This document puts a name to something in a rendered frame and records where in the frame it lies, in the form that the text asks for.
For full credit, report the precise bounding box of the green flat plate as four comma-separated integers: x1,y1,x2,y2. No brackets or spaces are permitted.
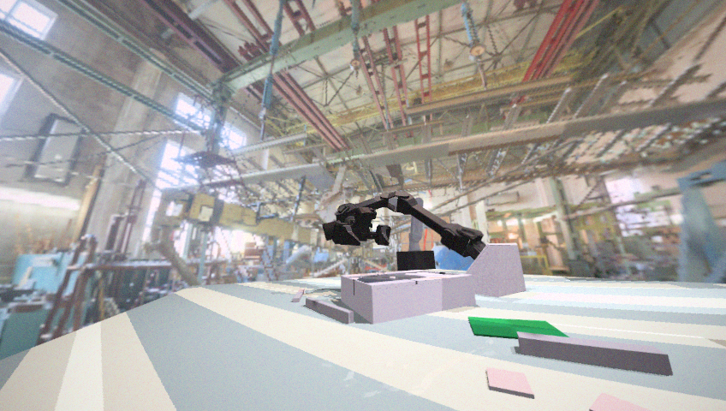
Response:
468,316,569,339

